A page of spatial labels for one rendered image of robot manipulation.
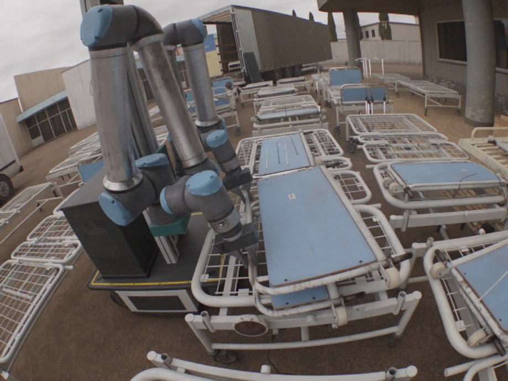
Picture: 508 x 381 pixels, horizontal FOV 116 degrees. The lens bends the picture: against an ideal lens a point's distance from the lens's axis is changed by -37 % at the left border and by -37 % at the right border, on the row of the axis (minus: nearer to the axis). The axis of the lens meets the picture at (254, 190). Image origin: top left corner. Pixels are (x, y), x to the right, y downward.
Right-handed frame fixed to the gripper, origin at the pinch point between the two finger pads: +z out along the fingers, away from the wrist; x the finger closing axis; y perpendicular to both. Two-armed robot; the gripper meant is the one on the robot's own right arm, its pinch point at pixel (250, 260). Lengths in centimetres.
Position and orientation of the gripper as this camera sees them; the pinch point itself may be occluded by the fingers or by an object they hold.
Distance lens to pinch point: 84.8
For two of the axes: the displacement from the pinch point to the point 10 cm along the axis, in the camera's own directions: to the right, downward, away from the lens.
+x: 9.2, -3.6, -1.5
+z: 3.9, 8.0, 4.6
